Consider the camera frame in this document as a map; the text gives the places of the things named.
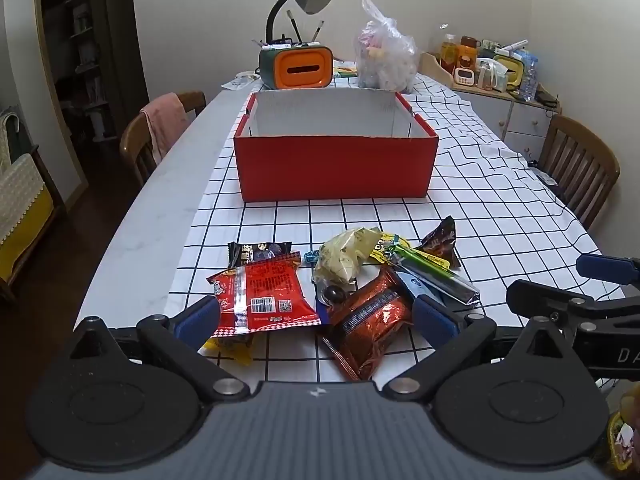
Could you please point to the pink cloth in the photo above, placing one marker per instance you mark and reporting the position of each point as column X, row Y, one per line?
column 162, row 125

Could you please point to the clear water bottle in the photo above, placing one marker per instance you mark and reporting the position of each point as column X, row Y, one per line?
column 529, row 77

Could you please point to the black snack packet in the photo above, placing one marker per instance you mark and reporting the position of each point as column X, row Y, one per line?
column 260, row 251

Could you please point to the dark brown snack packet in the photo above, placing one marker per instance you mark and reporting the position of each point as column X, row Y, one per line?
column 440, row 240

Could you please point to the clear glass cup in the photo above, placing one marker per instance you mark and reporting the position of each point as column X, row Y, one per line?
column 487, row 76

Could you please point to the clear plastic bag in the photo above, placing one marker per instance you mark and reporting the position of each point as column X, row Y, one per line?
column 385, row 55

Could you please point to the dark bookshelf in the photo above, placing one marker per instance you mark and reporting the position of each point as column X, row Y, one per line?
column 85, row 50

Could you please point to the light blue snack packet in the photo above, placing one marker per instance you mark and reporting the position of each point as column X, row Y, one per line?
column 417, row 286

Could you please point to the white paper sheet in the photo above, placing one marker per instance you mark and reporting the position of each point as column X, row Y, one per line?
column 235, row 84

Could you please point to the pale yellow snack packet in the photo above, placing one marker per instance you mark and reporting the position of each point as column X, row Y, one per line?
column 340, row 257

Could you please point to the blue wrapped candy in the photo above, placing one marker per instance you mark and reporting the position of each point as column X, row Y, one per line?
column 311, row 257

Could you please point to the red snack packet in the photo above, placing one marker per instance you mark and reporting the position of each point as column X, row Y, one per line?
column 265, row 290

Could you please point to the white wooden cabinet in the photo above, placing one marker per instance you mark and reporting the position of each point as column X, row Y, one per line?
column 525, row 120

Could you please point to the orange green desk organizer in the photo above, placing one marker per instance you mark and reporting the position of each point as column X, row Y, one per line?
column 300, row 67

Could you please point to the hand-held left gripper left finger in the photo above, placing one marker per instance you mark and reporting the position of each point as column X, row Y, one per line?
column 196, row 319

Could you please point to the wooden chair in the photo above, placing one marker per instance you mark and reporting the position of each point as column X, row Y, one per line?
column 580, row 165
column 132, row 140

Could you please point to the yellow cushion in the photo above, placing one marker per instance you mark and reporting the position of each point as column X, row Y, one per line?
column 25, row 240

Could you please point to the white kitchen timer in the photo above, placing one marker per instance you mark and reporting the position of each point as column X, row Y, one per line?
column 463, row 77

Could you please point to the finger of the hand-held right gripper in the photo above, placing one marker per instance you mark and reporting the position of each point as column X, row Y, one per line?
column 545, row 302
column 600, row 266

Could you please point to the white tube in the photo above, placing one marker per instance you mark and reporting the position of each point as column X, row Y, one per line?
column 511, row 47

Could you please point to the orange drink bottle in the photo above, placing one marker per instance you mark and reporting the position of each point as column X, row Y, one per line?
column 448, row 55

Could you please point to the yellow green container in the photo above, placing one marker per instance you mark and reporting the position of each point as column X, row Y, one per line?
column 512, row 74

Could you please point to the yellow patterned bag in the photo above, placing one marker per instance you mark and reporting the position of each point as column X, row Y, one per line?
column 622, row 440

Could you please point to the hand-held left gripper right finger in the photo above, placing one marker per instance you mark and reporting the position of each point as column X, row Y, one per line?
column 434, row 321

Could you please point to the black brush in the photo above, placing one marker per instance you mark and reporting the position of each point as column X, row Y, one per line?
column 293, row 22
column 317, row 31

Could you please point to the white quilted cloth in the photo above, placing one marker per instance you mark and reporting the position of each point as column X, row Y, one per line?
column 20, row 195

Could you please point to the orange foil snack packet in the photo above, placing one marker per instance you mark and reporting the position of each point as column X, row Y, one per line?
column 370, row 320

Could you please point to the red cardboard box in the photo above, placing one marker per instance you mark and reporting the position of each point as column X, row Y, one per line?
column 330, row 170

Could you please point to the clear packet with dark ball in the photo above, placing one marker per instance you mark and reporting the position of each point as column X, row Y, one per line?
column 332, row 294

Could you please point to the green yellow stick packet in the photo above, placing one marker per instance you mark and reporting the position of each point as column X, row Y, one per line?
column 425, row 258

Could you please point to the orange brown jar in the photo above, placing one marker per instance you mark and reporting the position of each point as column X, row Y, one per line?
column 469, row 50

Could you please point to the green snack packet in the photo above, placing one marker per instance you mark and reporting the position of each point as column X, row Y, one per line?
column 344, row 69

